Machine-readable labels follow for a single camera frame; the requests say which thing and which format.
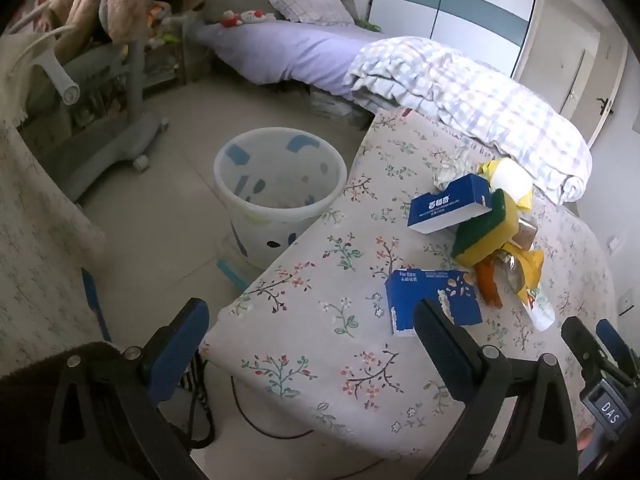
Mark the orange carrot toy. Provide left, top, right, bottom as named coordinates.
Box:
left=474, top=258, right=504, bottom=307

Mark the blue white-edged carton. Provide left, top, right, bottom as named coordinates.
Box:
left=407, top=173, right=494, bottom=235

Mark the white bottle green label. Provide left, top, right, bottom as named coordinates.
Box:
left=517, top=280, right=557, bottom=332

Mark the low shelf with toys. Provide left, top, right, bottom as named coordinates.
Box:
left=142, top=0, right=189, bottom=87

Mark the blue carton with cereal print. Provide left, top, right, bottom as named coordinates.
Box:
left=384, top=268, right=484, bottom=337

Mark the cream door with black handle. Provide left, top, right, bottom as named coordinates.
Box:
left=559, top=0, right=629, bottom=151

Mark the crumpled white tissue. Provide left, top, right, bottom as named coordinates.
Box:
left=432, top=147, right=474, bottom=192

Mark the black cable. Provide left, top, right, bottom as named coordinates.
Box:
left=230, top=374, right=312, bottom=439

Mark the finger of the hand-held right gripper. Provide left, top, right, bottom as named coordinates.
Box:
left=596, top=319, right=634, bottom=376
left=561, top=317, right=609, bottom=386

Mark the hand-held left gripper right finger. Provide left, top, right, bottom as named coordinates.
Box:
left=413, top=298, right=580, bottom=480

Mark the blue strip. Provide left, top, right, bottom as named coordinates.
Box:
left=80, top=267, right=114, bottom=344

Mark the pale floral cloth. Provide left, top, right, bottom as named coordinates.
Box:
left=0, top=124, right=109, bottom=377

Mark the white teal wardrobe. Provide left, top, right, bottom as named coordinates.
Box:
left=367, top=0, right=544, bottom=81

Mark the pastel plaid quilt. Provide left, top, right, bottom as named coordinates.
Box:
left=344, top=36, right=594, bottom=206

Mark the clear plastic box teal edge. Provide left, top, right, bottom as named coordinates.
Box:
left=215, top=257, right=262, bottom=292

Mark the grey wheeled stand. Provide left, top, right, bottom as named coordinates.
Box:
left=29, top=35, right=171, bottom=202

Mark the small glass bottle brown cap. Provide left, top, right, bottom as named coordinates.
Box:
left=497, top=216, right=539, bottom=291

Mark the white cardboard box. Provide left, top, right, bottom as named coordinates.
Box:
left=307, top=84, right=374, bottom=129

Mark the yellow plastic bag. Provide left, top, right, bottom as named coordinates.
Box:
left=477, top=157, right=535, bottom=212

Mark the plaid pillow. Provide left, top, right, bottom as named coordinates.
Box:
left=269, top=0, right=354, bottom=26

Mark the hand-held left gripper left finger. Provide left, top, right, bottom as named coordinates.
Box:
left=46, top=297, right=211, bottom=480

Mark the white plastic waste bin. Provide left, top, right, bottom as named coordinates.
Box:
left=214, top=127, right=349, bottom=267

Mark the bed with purple sheet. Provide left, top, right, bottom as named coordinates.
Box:
left=192, top=0, right=387, bottom=104

